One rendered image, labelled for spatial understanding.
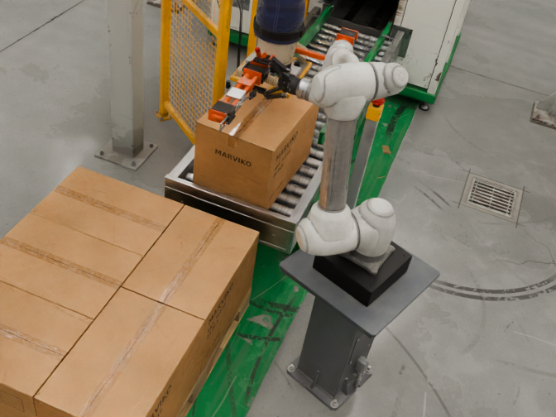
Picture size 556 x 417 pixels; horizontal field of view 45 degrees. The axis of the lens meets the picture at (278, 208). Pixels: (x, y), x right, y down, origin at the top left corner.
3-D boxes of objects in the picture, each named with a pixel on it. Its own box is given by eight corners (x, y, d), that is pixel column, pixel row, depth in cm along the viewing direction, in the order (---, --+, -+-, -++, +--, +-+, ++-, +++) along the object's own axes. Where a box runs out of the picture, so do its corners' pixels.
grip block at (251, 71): (247, 70, 297) (249, 59, 293) (268, 77, 295) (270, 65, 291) (240, 79, 291) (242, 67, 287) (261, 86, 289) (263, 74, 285)
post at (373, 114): (334, 242, 404) (371, 100, 338) (345, 245, 402) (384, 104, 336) (331, 248, 399) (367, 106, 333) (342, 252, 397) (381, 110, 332)
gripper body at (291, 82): (297, 83, 281) (276, 76, 283) (294, 99, 287) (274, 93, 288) (303, 74, 286) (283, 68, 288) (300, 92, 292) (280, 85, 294)
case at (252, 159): (245, 130, 383) (252, 68, 356) (309, 154, 373) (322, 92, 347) (192, 187, 340) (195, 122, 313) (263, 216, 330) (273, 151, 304)
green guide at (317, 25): (317, 11, 507) (319, 0, 501) (330, 15, 505) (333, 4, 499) (230, 115, 390) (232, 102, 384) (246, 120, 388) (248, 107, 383)
